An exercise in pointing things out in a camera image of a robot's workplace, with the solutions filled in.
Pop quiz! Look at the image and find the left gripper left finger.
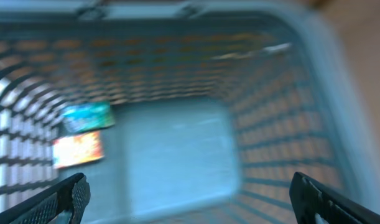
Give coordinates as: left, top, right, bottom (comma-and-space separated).
0, 172, 91, 224

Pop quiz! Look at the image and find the grey plastic shopping basket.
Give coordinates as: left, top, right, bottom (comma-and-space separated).
0, 1, 380, 223

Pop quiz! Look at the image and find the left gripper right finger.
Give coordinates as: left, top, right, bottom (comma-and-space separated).
289, 172, 380, 224

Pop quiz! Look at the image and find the orange tissue pack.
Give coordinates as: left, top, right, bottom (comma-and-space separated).
52, 131, 104, 169

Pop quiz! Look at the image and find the teal tissue pack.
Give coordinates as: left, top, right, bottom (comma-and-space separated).
61, 101, 115, 133

